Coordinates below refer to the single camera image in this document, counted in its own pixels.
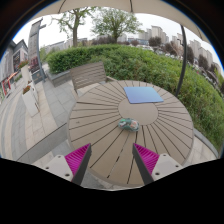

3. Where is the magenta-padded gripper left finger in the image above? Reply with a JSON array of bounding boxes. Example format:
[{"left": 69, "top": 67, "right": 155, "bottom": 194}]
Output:
[{"left": 42, "top": 143, "right": 93, "bottom": 186}]

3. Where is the green trimmed hedge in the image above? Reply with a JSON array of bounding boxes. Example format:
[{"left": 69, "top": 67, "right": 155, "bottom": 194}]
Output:
[{"left": 46, "top": 44, "right": 224, "bottom": 151}]

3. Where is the translucent green computer mouse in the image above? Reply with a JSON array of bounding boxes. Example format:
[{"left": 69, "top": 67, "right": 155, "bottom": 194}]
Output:
[{"left": 118, "top": 117, "right": 141, "bottom": 132}]

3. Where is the thin-trunked leafy tree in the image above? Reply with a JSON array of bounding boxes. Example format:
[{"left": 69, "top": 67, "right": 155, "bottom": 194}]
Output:
[{"left": 53, "top": 6, "right": 98, "bottom": 48}]

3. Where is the white planter box with flowers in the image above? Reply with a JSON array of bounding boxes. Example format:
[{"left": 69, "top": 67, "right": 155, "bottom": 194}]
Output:
[
  {"left": 21, "top": 84, "right": 40, "bottom": 118},
  {"left": 18, "top": 59, "right": 34, "bottom": 87}
]

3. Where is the tall grey sign pillar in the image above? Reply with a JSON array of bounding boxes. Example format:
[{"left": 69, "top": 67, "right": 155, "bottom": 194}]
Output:
[{"left": 27, "top": 18, "right": 48, "bottom": 84}]

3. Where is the brown slatted outdoor chair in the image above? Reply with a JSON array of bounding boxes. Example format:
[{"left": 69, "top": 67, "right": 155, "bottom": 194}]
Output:
[{"left": 69, "top": 60, "right": 117, "bottom": 98}]

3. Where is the beige parasol canopy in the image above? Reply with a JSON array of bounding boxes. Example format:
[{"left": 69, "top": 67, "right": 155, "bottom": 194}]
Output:
[{"left": 31, "top": 0, "right": 211, "bottom": 44}]

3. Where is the dark curved parasol pole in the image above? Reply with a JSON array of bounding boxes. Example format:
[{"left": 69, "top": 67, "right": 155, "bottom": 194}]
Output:
[{"left": 175, "top": 24, "right": 188, "bottom": 98}]

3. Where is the blue rectangular mouse pad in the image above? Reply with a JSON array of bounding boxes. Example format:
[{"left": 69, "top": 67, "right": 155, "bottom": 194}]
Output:
[{"left": 123, "top": 86, "right": 165, "bottom": 105}]

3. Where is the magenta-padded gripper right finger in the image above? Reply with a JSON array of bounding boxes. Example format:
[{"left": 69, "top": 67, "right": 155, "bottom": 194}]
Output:
[{"left": 132, "top": 143, "right": 184, "bottom": 186}]

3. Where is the round-crowned green tree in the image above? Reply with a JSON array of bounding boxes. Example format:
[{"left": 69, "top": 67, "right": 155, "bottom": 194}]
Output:
[{"left": 91, "top": 7, "right": 143, "bottom": 43}]

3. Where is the dark shopfront building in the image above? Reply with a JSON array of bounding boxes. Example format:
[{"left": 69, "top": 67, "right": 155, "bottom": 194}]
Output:
[{"left": 0, "top": 39, "right": 29, "bottom": 101}]

